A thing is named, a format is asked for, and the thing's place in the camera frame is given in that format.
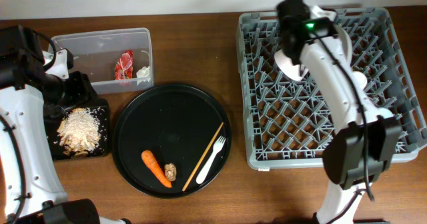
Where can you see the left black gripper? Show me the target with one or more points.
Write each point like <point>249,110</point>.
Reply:
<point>85,92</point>

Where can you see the rice and peanut shell scraps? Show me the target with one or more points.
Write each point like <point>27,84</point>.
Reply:
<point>79,130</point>

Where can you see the red snack wrapper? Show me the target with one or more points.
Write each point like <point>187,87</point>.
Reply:
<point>124,66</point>

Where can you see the white tissue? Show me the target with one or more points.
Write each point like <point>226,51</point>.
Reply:
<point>144,73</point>

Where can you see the orange carrot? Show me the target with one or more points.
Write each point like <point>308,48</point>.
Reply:
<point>151,163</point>

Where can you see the round black tray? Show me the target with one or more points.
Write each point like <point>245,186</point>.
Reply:
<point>176,123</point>

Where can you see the brown walnut lump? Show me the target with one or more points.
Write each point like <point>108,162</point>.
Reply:
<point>170,171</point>

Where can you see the wooden chopstick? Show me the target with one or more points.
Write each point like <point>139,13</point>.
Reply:
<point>202,157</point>

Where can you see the white plastic fork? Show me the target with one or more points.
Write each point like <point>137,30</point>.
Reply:
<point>217,147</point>

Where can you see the pink bowl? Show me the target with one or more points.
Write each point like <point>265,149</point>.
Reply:
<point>294,72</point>

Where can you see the grey plate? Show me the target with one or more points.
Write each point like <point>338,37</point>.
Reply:
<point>346,43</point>

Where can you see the white paper cup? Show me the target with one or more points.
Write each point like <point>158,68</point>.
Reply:
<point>361,79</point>

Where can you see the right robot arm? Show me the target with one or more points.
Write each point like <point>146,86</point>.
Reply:
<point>365,135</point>

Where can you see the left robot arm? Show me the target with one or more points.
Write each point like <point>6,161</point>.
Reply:
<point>36,84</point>

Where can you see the grey dishwasher rack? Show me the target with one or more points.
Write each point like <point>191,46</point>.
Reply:
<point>287,123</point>

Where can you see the black rectangular tray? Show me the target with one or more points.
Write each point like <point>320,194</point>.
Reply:
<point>100,144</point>

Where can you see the clear plastic bin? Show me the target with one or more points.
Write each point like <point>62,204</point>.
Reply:
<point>96,54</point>

